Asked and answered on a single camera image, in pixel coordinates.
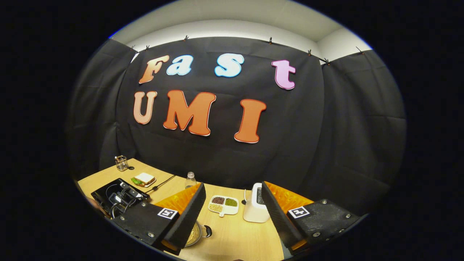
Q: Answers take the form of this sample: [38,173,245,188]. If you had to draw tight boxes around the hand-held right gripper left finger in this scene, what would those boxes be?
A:
[111,182,206,256]

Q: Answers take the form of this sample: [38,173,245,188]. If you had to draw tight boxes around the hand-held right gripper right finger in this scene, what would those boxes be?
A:
[261,181,363,258]

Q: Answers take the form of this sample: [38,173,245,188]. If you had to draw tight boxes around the heap of yellow soybeans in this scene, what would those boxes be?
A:
[186,223,200,245]

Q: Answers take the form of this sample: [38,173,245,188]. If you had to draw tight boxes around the steel pot with black handle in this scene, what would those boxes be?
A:
[184,220,214,248]

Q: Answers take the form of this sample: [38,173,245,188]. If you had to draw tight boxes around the black induction cooktop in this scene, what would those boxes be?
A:
[91,178,150,218]

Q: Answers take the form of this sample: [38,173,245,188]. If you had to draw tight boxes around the white bread lettuce sandwich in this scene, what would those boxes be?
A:
[131,173,156,186]

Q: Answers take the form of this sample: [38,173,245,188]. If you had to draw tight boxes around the white divided bean dish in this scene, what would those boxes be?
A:
[208,195,239,217]

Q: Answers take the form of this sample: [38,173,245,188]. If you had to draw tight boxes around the black power cable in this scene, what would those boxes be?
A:
[145,175,176,192]

